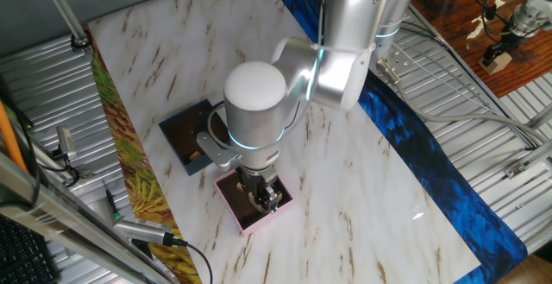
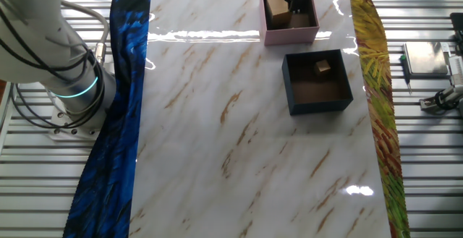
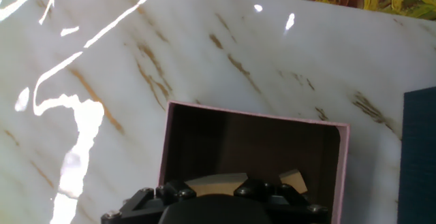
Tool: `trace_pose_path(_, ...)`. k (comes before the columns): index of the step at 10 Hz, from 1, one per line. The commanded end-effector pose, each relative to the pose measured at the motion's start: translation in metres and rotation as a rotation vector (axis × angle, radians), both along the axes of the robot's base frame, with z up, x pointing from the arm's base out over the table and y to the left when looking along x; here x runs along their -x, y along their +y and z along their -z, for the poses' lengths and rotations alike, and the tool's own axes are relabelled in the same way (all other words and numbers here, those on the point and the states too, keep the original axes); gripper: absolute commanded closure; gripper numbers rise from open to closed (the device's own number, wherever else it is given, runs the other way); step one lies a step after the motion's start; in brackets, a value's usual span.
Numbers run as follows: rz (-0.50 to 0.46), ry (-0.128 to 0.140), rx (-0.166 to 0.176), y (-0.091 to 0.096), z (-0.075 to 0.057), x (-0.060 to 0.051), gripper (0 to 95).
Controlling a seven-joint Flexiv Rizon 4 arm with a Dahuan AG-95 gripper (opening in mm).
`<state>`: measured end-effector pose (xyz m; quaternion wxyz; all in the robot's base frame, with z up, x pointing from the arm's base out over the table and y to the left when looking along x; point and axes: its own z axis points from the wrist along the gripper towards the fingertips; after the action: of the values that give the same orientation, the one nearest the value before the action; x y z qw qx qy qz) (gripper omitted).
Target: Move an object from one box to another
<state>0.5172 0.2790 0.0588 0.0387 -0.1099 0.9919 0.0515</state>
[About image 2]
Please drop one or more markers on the large wooden cube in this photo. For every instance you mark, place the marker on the large wooden cube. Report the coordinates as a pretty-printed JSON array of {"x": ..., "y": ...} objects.
[{"x": 278, "y": 10}]

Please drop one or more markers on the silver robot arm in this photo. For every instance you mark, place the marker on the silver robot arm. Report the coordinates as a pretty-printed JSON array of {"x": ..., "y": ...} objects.
[{"x": 36, "y": 32}]

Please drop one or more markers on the pink cardboard box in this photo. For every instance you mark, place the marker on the pink cardboard box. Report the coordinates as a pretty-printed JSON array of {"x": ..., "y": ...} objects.
[{"x": 289, "y": 37}]

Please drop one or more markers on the dark blue cardboard box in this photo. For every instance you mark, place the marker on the dark blue cardboard box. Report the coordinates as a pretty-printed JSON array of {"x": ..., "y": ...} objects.
[{"x": 318, "y": 108}]

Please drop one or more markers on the medium wooden cube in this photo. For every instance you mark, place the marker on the medium wooden cube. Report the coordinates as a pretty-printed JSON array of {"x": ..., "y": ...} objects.
[{"x": 322, "y": 67}]

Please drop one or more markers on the yellow green painted cloth strip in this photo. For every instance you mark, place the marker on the yellow green painted cloth strip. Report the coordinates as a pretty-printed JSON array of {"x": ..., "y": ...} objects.
[{"x": 380, "y": 104}]

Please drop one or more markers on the square silver metal plate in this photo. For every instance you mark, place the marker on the square silver metal plate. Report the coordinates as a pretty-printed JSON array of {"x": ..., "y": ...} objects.
[{"x": 427, "y": 58}]

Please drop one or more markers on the white marble pattern mat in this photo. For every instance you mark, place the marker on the white marble pattern mat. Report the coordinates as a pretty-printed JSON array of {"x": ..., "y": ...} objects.
[{"x": 253, "y": 158}]

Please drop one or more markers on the black device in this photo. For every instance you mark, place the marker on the black device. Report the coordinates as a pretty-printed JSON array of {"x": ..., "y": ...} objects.
[{"x": 457, "y": 28}]

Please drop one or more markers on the blue painted cloth strip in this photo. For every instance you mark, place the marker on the blue painted cloth strip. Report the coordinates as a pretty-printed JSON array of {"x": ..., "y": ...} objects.
[{"x": 108, "y": 158}]

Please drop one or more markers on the silver ribbed camera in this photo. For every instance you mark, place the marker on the silver ribbed camera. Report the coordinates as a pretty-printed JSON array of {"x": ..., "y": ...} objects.
[{"x": 456, "y": 68}]

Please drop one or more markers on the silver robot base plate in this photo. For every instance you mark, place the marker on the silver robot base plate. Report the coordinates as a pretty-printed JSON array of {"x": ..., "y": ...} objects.
[{"x": 61, "y": 127}]

